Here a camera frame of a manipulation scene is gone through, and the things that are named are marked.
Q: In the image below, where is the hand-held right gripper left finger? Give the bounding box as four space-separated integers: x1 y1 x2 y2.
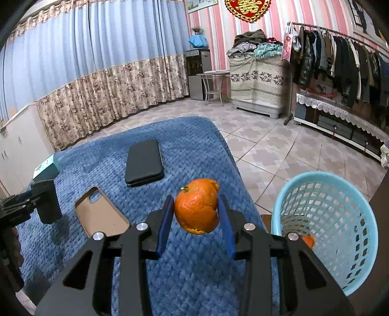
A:
35 196 175 316

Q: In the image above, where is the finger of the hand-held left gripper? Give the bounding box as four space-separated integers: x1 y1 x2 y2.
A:
0 182 40 227

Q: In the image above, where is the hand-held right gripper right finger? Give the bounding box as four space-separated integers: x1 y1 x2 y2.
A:
217 194 356 316

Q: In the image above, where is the light blue plastic basket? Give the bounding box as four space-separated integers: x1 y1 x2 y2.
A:
270 171 379 297

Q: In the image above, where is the teal cardboard box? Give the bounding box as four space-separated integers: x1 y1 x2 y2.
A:
32 153 60 182

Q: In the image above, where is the white cabinet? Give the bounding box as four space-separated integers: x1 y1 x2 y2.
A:
0 105 55 198

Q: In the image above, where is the brown phone case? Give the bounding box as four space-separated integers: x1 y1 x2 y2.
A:
74 186 131 238

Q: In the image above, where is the black flat case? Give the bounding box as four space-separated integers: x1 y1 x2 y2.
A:
125 139 165 187

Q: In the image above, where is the blue quilted blanket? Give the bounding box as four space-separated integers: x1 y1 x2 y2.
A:
14 116 280 316

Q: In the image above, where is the metal clothes rack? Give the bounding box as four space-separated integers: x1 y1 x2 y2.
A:
284 21 389 126

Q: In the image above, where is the low black cabinet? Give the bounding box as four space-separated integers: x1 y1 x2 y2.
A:
293 102 383 161

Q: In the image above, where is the patterned cloth covered cabinet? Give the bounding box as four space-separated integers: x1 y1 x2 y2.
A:
229 55 292 120

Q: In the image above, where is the grey water dispenser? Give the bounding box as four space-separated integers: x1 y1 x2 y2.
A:
185 49 212 101

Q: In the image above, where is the white lace cloth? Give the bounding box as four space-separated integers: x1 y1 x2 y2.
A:
296 93 389 143

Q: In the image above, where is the blue patterned fringed cloth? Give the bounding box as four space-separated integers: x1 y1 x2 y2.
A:
380 141 389 169

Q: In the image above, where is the blue and floral curtain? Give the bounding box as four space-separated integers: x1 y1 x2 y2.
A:
0 0 190 151

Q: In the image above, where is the pile of folded clothes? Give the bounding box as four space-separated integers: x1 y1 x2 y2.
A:
226 29 284 59

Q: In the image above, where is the blue cloth cover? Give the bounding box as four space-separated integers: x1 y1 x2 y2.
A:
188 34 209 50

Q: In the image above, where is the pink hanging bag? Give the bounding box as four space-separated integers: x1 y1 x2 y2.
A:
281 26 300 63

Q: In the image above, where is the row of hanging clothes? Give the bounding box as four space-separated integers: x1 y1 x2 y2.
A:
293 26 389 110

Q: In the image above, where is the red heart wall decoration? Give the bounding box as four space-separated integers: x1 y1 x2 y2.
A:
224 0 272 22

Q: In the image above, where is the landscape wall picture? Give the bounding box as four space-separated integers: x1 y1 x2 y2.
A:
187 0 219 14

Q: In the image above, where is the wall poster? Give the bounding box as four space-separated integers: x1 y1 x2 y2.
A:
346 0 383 34

